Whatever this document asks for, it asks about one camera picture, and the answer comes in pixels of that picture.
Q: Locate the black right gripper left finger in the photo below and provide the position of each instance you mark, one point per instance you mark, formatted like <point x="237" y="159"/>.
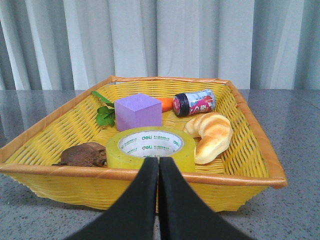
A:
<point x="132" y="216"/>

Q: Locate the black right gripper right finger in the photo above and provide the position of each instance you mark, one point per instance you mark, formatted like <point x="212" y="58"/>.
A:
<point x="183" y="215"/>

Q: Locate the yellow tape roll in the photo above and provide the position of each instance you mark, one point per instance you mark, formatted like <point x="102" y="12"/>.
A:
<point x="128" y="149"/>

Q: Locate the brown toy animal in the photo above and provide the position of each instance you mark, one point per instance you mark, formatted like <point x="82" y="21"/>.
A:
<point x="89" y="154"/>

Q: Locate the yellow woven basket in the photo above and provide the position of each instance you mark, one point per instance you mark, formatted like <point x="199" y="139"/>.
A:
<point x="247" y="167"/>

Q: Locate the toy croissant bread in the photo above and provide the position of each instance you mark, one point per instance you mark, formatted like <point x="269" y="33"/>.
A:
<point x="215" y="131"/>

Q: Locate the toy carrot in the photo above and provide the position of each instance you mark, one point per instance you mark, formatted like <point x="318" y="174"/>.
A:
<point x="106" y="114"/>

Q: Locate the purple foam cube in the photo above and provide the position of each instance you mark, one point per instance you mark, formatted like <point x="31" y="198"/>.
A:
<point x="138" y="110"/>

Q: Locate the small labelled jar black lid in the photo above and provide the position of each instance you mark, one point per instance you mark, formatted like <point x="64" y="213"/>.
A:
<point x="190" y="103"/>

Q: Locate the grey curtain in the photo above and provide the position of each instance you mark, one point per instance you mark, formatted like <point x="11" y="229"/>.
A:
<point x="74" y="44"/>

